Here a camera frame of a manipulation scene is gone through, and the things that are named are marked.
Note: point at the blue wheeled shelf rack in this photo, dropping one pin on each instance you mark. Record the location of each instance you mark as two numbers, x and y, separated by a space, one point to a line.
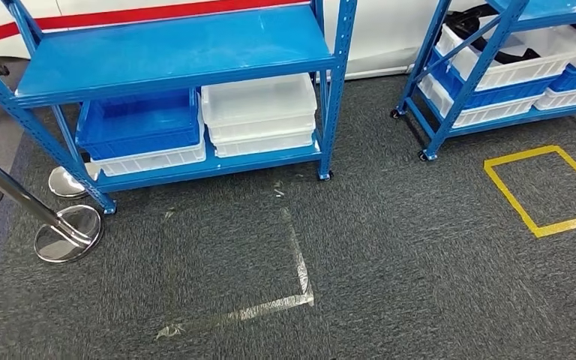
447 119

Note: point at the blue metal shelf rack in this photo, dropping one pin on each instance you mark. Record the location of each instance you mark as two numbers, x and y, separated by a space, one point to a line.
168 49

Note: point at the black plastic car part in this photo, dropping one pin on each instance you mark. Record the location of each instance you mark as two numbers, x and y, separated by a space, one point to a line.
467 25

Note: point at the clear floor tape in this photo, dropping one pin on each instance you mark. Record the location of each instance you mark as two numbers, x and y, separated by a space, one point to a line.
303 278

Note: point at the white car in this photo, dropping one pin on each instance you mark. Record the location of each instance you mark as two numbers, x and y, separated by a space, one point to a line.
382 35

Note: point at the yellow floor tape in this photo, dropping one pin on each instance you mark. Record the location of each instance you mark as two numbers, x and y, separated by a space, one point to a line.
506 189

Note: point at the chrome stanchion post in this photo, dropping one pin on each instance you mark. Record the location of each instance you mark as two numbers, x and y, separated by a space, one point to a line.
69 233
64 186

